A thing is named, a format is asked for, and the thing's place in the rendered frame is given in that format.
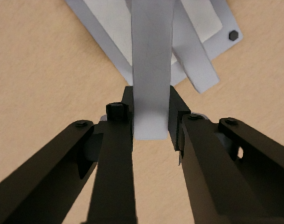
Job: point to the grey metal mounting plate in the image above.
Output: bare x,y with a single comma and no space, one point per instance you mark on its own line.
228,36

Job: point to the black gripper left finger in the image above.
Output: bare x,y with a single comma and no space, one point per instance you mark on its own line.
43,189

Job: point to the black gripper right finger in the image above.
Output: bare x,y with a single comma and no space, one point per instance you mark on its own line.
217,190

